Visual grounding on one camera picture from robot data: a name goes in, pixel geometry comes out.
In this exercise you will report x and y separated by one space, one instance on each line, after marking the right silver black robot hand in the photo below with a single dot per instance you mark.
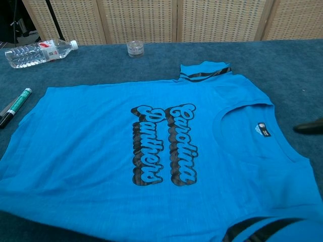
310 126

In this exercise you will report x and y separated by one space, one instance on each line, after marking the woven rattan folding screen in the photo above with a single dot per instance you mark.
138 20

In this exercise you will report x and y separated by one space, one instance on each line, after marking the small clear round jar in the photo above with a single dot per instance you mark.
135 49

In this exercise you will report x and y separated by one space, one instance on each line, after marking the green and white marker pen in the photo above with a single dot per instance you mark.
17 103

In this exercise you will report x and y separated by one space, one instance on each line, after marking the clear plastic water bottle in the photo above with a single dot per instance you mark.
30 54

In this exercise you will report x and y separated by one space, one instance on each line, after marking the blue carpet table cover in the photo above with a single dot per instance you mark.
277 65

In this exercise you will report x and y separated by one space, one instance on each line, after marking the blue printed t-shirt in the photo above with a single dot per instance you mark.
88 151

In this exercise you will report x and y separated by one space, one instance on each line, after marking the black tripod stand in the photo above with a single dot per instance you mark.
54 20

